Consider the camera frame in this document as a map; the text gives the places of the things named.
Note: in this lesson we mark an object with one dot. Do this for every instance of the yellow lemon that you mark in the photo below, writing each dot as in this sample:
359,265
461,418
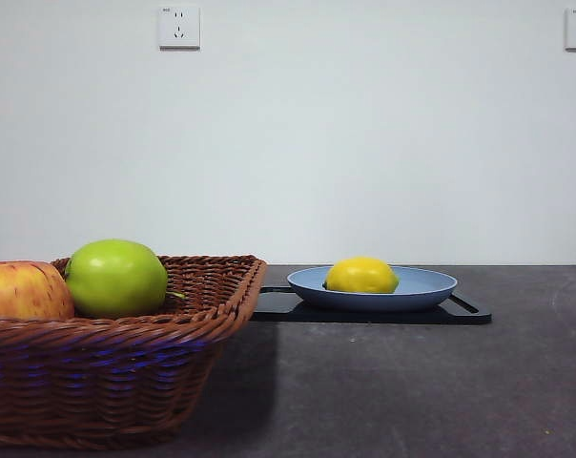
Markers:
362,276

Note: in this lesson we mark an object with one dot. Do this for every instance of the blue round plate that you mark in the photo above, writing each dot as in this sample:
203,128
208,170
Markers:
364,301

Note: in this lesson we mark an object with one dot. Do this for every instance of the brown wicker basket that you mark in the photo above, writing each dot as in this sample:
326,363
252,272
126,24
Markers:
102,372

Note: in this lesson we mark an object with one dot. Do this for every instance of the small green leaf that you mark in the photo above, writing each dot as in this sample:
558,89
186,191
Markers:
176,295

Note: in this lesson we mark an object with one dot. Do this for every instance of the green apple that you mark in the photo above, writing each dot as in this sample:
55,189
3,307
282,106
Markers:
116,276

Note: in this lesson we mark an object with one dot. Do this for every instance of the black flat tray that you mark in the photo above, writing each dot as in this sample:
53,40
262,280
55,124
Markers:
464,317

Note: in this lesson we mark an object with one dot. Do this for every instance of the red yellow apple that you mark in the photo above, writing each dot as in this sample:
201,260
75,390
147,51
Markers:
21,291

